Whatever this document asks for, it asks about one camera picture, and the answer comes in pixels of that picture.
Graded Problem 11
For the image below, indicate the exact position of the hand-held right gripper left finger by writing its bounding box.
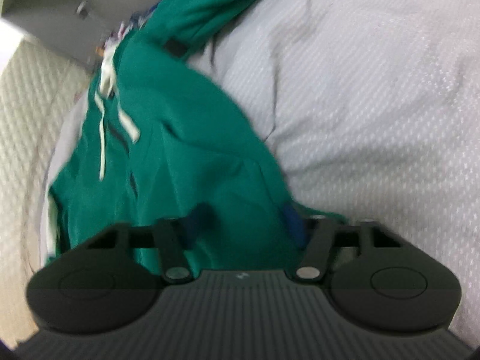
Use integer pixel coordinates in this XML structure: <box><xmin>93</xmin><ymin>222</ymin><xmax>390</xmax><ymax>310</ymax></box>
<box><xmin>79</xmin><ymin>204</ymin><xmax>214</xmax><ymax>283</ymax></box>

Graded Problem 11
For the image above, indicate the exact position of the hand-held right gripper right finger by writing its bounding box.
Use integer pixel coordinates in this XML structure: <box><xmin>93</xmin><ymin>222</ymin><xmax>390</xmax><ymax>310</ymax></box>
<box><xmin>281</xmin><ymin>202</ymin><xmax>404</xmax><ymax>283</ymax></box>

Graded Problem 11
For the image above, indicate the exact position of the green hoodie with white print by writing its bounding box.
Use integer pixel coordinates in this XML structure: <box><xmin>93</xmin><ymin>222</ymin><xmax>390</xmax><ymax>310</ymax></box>
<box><xmin>45</xmin><ymin>0</ymin><xmax>347</xmax><ymax>274</ymax></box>

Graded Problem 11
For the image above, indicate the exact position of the grey dotted bedsheet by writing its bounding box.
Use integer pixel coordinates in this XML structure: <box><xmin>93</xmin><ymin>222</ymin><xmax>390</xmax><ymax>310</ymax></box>
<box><xmin>49</xmin><ymin>0</ymin><xmax>480</xmax><ymax>346</ymax></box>

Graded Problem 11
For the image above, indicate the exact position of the cream quilted headboard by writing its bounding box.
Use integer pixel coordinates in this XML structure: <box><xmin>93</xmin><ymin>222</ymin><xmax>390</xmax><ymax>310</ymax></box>
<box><xmin>0</xmin><ymin>43</ymin><xmax>94</xmax><ymax>346</ymax></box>

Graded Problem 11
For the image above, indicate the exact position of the cluster of small toiletry bottles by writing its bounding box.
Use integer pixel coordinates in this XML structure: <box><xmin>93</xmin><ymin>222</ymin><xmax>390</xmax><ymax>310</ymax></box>
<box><xmin>95</xmin><ymin>7</ymin><xmax>158</xmax><ymax>57</ymax></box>

